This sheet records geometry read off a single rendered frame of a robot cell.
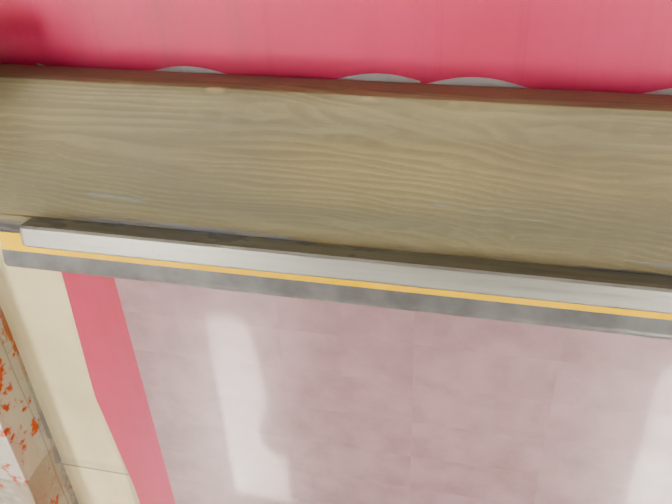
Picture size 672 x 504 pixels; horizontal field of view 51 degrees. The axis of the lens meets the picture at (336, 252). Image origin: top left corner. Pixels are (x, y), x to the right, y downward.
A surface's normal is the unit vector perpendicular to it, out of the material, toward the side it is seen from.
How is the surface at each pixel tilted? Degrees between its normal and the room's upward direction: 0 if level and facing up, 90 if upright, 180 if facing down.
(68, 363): 1
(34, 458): 90
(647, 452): 1
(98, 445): 1
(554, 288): 12
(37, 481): 90
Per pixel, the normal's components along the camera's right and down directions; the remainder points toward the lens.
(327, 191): -0.22, 0.39
